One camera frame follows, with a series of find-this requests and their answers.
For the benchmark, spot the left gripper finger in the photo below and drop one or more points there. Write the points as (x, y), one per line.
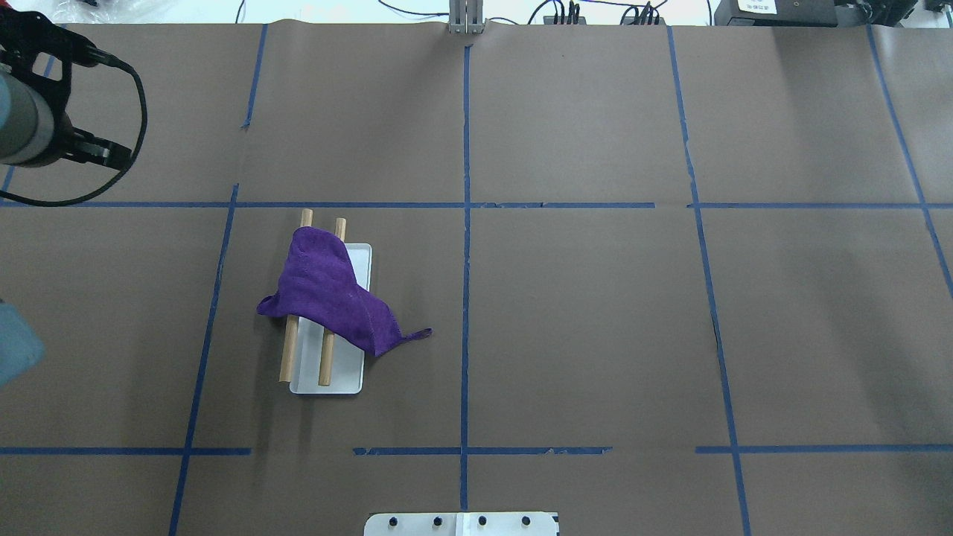
(83, 147)

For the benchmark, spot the purple microfiber towel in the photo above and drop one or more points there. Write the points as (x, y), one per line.
(318, 283)

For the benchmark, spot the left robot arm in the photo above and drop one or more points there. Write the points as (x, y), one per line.
(34, 135)

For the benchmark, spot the wooden rack rod left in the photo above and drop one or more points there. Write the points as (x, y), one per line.
(288, 356)

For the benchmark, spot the wooden rack rod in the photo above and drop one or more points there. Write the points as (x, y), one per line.
(328, 336)
(288, 356)

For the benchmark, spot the wooden rack rod right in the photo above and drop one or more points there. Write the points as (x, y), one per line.
(328, 336)

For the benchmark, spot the white towel rack base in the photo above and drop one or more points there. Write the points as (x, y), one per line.
(347, 368)

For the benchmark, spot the black power box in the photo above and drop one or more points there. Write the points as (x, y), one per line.
(818, 14)

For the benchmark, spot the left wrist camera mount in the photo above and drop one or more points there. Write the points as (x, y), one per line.
(25, 35)

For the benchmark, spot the aluminium frame post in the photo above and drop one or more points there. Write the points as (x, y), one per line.
(466, 17)

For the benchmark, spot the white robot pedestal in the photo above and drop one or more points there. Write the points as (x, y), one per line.
(464, 523)

